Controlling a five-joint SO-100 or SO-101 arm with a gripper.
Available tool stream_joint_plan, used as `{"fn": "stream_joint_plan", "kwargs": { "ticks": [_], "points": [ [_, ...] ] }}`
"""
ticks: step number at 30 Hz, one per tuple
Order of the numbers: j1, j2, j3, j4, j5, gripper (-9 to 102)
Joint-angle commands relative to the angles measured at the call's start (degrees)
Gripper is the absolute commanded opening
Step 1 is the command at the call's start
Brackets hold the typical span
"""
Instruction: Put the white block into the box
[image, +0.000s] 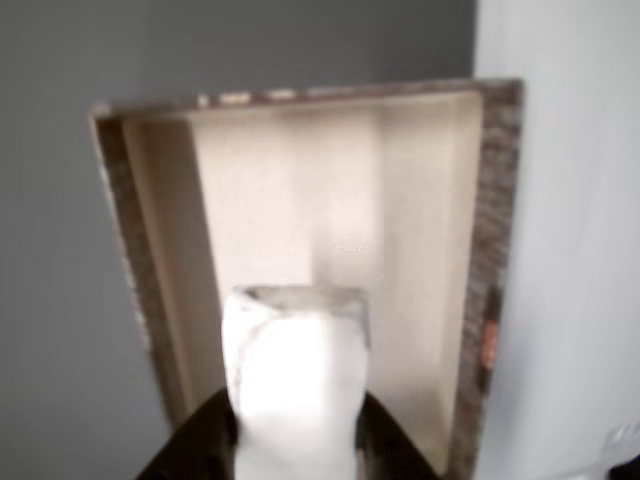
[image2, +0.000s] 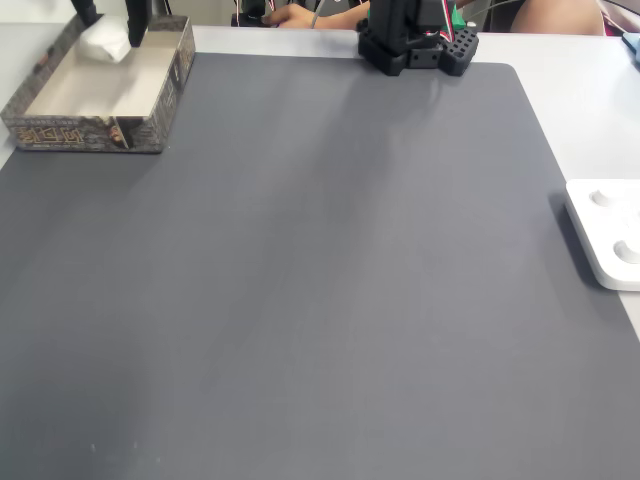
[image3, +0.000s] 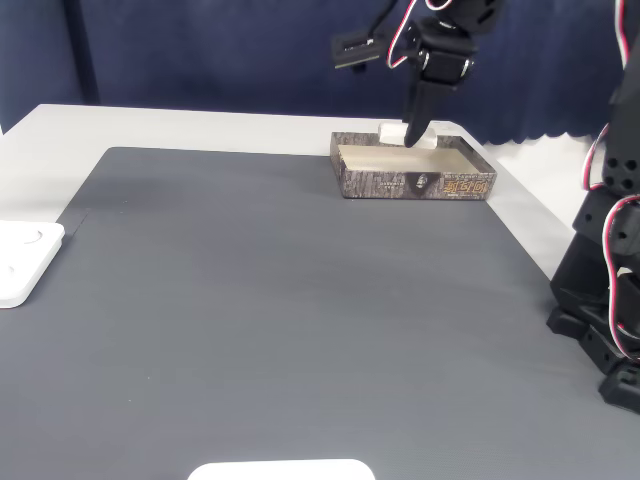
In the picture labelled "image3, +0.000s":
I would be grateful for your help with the dark blue curtain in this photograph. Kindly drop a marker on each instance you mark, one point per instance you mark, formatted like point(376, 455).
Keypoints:
point(225, 55)

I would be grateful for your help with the gripper-mounted camera board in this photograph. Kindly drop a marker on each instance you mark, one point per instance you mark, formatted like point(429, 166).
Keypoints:
point(356, 50)

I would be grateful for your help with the brown patterned cardboard box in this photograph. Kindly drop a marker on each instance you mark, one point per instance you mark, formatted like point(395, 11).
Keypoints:
point(380, 182)

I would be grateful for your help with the grey table mat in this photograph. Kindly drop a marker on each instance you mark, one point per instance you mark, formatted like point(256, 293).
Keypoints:
point(280, 310)

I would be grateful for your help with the white rounded flat object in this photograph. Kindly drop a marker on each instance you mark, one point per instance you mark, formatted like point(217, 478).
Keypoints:
point(280, 471)

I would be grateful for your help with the white block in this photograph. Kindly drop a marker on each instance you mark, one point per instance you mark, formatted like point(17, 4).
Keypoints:
point(390, 134)

